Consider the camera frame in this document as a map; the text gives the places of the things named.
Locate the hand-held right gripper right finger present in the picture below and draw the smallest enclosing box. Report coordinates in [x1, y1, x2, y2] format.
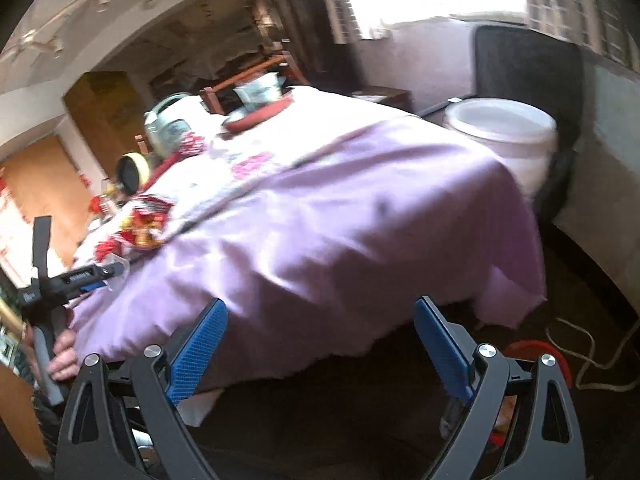
[413, 295, 587, 480]

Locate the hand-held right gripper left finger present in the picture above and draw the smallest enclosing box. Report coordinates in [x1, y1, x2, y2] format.
[54, 297, 229, 480]

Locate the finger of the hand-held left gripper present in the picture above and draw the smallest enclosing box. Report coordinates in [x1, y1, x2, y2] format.
[62, 256, 128, 295]

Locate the small red foil wrapper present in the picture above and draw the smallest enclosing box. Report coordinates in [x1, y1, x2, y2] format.
[92, 240, 121, 262]

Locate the red snack packet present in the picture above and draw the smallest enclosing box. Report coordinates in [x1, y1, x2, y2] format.
[117, 195, 173, 251]

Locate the red plastic wastebasket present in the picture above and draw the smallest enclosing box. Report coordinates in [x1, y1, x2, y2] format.
[502, 338, 574, 391]

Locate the person's left hand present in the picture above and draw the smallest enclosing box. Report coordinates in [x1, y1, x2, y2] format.
[47, 329, 80, 382]

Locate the red floral curtain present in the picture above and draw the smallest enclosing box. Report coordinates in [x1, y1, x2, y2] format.
[0, 172, 36, 281]

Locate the wooden door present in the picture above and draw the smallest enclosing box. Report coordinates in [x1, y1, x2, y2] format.
[0, 135, 93, 271]

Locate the yellow black round appliance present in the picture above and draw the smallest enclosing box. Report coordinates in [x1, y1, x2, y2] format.
[107, 152, 151, 196]

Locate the purple tablecloth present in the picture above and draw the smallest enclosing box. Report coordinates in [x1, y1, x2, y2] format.
[67, 85, 548, 396]

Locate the wooden cabinet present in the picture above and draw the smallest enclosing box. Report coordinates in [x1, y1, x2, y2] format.
[62, 71, 151, 181]

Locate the red patterned pouch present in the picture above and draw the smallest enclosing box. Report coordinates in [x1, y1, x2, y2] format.
[177, 130, 208, 156]

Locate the white rice cooker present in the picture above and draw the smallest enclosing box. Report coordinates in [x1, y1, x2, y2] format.
[143, 92, 193, 156]

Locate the floral cloth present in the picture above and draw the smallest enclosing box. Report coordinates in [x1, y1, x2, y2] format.
[80, 85, 416, 261]

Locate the white plastic bucket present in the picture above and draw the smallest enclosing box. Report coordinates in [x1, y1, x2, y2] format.
[444, 97, 558, 196]

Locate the copper frying pan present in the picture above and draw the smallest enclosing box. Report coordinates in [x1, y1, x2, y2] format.
[221, 92, 296, 133]

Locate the carved wooden chair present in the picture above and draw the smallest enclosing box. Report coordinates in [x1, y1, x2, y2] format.
[199, 52, 296, 113]

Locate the instant noodle cup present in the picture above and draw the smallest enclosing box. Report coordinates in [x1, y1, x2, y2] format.
[232, 72, 281, 111]

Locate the black mesh chair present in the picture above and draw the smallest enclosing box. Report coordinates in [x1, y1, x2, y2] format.
[415, 24, 586, 221]

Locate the dark tall cabinet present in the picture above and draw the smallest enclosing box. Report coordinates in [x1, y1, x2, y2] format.
[277, 0, 371, 96]

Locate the checked window curtain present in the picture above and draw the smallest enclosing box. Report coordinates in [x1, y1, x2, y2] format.
[520, 0, 640, 67]
[320, 0, 391, 43]

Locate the thick white cable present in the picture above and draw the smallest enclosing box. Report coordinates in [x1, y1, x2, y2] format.
[545, 315, 640, 393]

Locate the ceiling spotlight rail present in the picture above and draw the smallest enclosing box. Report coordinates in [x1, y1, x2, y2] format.
[5, 0, 161, 58]

